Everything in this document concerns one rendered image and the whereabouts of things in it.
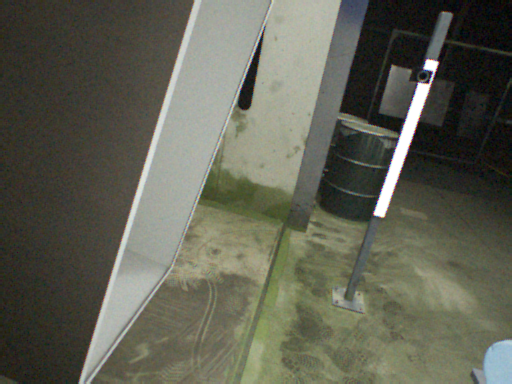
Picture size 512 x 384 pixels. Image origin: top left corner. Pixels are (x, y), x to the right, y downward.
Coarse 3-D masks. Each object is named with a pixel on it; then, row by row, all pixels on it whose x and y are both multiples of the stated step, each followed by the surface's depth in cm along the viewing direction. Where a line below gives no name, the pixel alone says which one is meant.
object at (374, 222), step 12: (444, 12) 158; (444, 24) 159; (432, 36) 164; (444, 36) 161; (432, 48) 163; (372, 216) 195; (372, 228) 197; (372, 240) 199; (360, 252) 203; (360, 264) 205; (360, 276) 208; (348, 288) 212; (348, 300) 214
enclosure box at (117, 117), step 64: (0, 0) 51; (64, 0) 50; (128, 0) 49; (192, 0) 48; (256, 0) 100; (0, 64) 55; (64, 64) 53; (128, 64) 52; (192, 64) 109; (0, 128) 58; (64, 128) 57; (128, 128) 55; (192, 128) 116; (0, 192) 63; (64, 192) 61; (128, 192) 59; (192, 192) 123; (0, 256) 68; (64, 256) 65; (128, 256) 131; (0, 320) 73; (64, 320) 71; (128, 320) 106
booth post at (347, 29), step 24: (360, 0) 232; (336, 24) 240; (360, 24) 237; (336, 48) 245; (336, 72) 250; (336, 96) 255; (312, 120) 263; (312, 144) 269; (312, 168) 275; (312, 192) 282; (288, 216) 293
